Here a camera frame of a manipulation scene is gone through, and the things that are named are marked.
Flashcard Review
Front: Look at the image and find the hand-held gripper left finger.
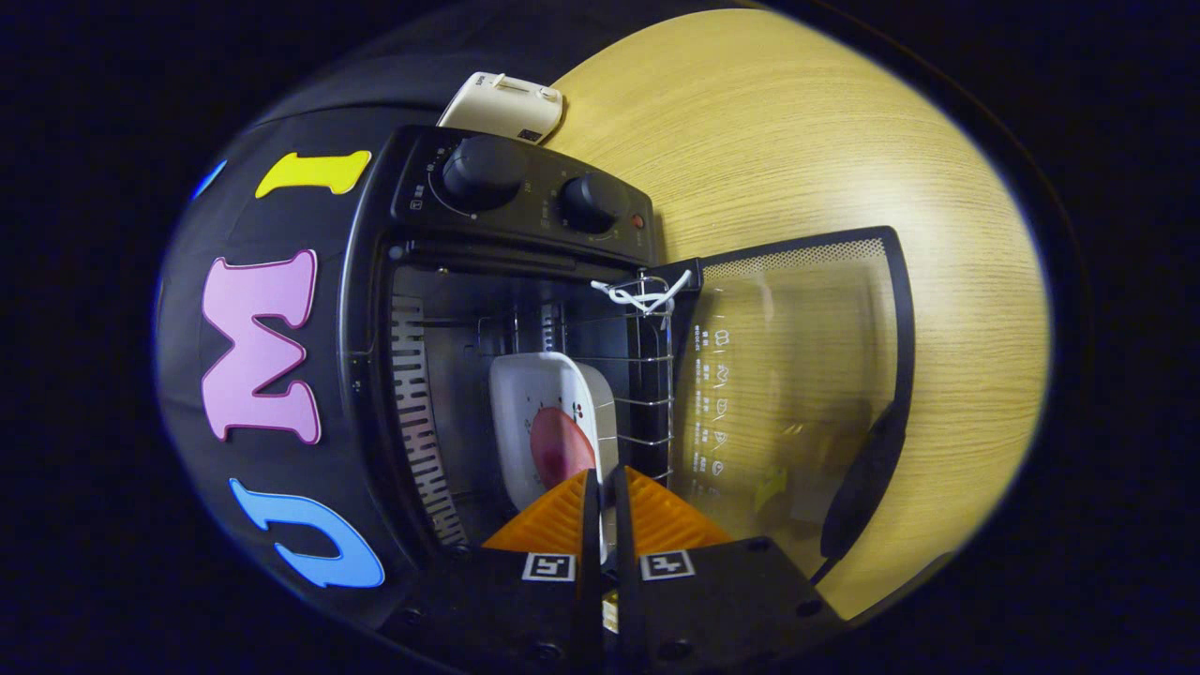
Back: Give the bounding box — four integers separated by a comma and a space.
375, 469, 603, 675

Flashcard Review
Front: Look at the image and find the black toaster oven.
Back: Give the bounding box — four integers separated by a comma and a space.
339, 125, 915, 601

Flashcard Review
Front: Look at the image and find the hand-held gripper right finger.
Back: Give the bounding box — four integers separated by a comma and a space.
614, 466, 845, 675

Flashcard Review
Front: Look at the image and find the white string tie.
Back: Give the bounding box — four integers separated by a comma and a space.
591, 270, 693, 317

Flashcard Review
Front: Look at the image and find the white square plate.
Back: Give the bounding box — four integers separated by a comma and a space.
488, 352, 620, 512

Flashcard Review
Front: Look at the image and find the white bread toaster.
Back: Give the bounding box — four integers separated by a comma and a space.
437, 72, 565, 144

